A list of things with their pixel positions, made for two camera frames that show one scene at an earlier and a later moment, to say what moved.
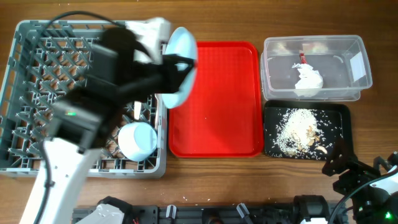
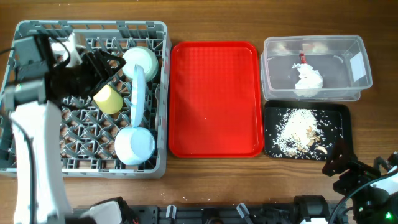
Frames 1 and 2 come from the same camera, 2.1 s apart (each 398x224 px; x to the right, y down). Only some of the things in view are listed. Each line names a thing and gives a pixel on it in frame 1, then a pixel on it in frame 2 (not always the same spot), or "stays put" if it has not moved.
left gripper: x=175 y=78 to x=101 y=67
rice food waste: x=303 y=133 stays put
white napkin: x=310 y=81 stays put
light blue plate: x=181 y=43 to x=138 y=96
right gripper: x=360 y=173 stays put
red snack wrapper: x=303 y=59 stays put
